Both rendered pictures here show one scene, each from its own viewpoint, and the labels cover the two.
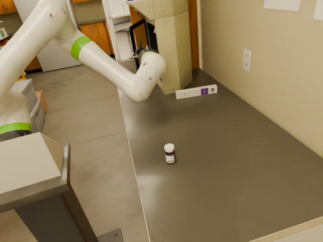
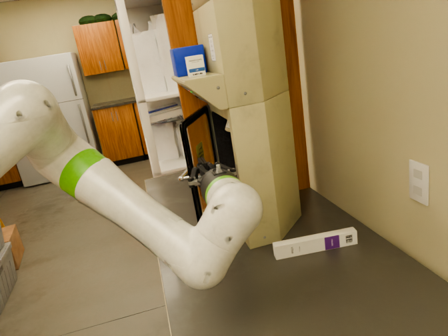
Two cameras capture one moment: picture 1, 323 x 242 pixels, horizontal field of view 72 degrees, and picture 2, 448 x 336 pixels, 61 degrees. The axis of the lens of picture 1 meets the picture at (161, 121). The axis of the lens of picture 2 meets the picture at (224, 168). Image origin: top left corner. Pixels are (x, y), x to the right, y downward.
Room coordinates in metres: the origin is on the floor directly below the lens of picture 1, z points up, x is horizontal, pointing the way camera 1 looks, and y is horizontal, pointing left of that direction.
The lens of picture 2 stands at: (0.25, 0.03, 1.59)
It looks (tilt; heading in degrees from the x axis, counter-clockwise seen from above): 18 degrees down; 358
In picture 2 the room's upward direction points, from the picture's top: 9 degrees counter-clockwise
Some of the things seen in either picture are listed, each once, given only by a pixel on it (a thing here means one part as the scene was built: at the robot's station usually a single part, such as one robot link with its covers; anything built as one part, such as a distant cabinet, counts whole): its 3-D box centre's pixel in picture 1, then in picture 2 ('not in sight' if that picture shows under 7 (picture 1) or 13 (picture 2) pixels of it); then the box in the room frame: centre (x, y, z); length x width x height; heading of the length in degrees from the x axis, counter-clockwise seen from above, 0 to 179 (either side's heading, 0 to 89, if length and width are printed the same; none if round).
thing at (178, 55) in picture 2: not in sight; (188, 61); (1.59, 0.05, 1.56); 0.10 x 0.10 x 0.09; 10
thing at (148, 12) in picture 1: (138, 9); (197, 91); (1.51, 0.04, 1.46); 0.32 x 0.12 x 0.10; 10
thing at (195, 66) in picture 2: not in sight; (195, 65); (1.47, 0.03, 1.54); 0.05 x 0.05 x 0.06; 6
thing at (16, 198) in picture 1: (32, 174); not in sight; (0.78, 0.61, 0.92); 0.32 x 0.32 x 0.04; 15
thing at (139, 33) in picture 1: (142, 54); (204, 169); (1.52, 0.06, 1.19); 0.30 x 0.01 x 0.40; 163
